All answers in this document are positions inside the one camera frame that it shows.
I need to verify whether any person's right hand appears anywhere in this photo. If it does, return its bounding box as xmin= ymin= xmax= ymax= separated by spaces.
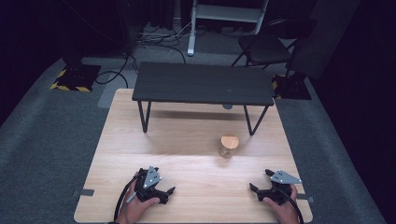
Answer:
xmin=262 ymin=184 xmax=301 ymax=224

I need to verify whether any black low shelf riser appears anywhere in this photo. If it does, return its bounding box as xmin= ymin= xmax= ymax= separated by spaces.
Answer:
xmin=131 ymin=61 xmax=276 ymax=137

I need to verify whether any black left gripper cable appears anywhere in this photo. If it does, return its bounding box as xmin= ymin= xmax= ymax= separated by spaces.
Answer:
xmin=113 ymin=175 xmax=140 ymax=222

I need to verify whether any black floor cable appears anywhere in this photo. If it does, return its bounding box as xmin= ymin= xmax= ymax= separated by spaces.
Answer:
xmin=94 ymin=51 xmax=138 ymax=90

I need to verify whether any white metal stand frame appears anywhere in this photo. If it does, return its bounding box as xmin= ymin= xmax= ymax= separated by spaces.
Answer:
xmin=186 ymin=0 xmax=271 ymax=57

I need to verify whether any small wooden cylinder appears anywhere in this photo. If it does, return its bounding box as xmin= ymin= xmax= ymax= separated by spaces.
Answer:
xmin=218 ymin=133 xmax=240 ymax=160

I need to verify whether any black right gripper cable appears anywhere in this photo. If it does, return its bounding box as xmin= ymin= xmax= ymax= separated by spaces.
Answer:
xmin=279 ymin=186 xmax=305 ymax=224

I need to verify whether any black stand base striped tape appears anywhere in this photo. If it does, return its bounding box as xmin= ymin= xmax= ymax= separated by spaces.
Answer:
xmin=49 ymin=63 xmax=103 ymax=93
xmin=271 ymin=72 xmax=313 ymax=101

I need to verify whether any bundle of floor cables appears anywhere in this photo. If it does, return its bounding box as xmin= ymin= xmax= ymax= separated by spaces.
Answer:
xmin=135 ymin=21 xmax=195 ymax=64

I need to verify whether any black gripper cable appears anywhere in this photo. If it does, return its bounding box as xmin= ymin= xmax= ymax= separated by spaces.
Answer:
xmin=279 ymin=186 xmax=305 ymax=224
xmin=113 ymin=175 xmax=140 ymax=222

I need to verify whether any black folding chair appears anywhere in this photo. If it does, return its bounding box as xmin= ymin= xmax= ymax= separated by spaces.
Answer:
xmin=231 ymin=18 xmax=318 ymax=77

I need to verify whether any person's left hand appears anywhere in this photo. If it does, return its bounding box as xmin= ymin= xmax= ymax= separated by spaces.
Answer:
xmin=116 ymin=181 xmax=162 ymax=224

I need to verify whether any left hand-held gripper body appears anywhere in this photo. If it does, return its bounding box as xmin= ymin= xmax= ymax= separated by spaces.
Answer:
xmin=134 ymin=165 xmax=169 ymax=205

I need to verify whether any grey tape strip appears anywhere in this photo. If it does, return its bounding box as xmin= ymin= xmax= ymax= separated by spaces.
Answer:
xmin=72 ymin=189 xmax=95 ymax=198
xmin=296 ymin=192 xmax=315 ymax=203

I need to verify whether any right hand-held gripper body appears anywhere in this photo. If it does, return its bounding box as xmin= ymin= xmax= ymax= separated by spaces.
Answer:
xmin=257 ymin=169 xmax=303 ymax=206

